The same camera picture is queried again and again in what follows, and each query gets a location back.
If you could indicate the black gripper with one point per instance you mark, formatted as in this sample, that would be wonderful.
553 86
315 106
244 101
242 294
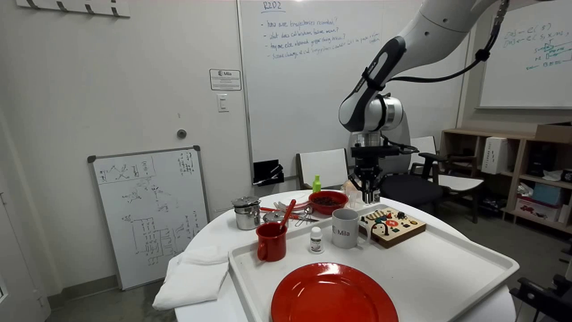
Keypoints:
369 167

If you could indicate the wooden button board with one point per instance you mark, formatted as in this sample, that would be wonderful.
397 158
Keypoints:
394 228

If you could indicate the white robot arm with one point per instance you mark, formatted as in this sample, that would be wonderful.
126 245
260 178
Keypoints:
430 29

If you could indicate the grey office chair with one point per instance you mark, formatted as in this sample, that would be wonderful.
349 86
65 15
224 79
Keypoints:
412 188

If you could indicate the red bowl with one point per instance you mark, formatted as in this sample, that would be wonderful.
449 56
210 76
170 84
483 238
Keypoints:
328 203

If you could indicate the white mug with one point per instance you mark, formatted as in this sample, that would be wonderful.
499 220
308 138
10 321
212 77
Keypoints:
344 229

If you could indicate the white flat panel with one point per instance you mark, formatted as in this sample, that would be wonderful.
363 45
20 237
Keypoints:
322 169

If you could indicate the small green bottle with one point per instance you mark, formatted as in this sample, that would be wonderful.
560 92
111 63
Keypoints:
317 185

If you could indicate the small white bottle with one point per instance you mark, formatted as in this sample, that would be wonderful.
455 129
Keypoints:
315 240

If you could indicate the red spoon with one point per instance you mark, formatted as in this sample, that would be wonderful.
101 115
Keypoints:
288 212

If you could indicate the white chair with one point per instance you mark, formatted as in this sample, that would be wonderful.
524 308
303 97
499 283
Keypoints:
462 183

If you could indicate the black box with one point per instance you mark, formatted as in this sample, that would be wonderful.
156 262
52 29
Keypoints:
269 172

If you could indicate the white plastic tray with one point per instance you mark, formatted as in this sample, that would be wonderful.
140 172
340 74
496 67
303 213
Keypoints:
440 274

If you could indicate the red plate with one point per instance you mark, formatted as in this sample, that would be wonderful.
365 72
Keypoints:
333 296

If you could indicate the red mug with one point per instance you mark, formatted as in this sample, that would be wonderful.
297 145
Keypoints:
272 244

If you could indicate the metal pot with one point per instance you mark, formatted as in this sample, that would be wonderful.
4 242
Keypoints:
247 215

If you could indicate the white binder box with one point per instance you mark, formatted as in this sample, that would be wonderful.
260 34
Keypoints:
494 154

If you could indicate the wooden shelf unit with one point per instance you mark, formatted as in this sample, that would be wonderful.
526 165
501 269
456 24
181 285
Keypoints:
519 161

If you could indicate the white and red box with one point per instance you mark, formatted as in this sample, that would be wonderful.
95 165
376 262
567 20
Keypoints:
537 210

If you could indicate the blue storage box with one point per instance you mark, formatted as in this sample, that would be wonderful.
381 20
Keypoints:
548 195

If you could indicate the cardboard box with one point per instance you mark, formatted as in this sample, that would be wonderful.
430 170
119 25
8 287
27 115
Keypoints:
555 133

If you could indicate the white cloth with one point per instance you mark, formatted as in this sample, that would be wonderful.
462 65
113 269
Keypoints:
190 278

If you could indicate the black equipment stand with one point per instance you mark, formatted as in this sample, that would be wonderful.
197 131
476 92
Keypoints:
546 297

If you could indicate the small framed whiteboard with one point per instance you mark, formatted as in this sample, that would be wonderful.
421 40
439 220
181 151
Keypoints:
149 215

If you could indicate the large wall whiteboard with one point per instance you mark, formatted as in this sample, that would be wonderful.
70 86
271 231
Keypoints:
297 101

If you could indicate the white light switch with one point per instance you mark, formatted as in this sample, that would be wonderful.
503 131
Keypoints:
222 102

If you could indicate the white wall sign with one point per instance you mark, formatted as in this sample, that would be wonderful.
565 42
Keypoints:
226 79

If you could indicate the wall whiteboard with green writing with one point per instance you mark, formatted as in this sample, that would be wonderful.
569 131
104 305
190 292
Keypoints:
524 77

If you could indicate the round grey wall knob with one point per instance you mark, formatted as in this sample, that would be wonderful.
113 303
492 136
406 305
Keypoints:
181 133

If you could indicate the wall coat hook rack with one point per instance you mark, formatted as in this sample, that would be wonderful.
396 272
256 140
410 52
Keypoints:
72 6

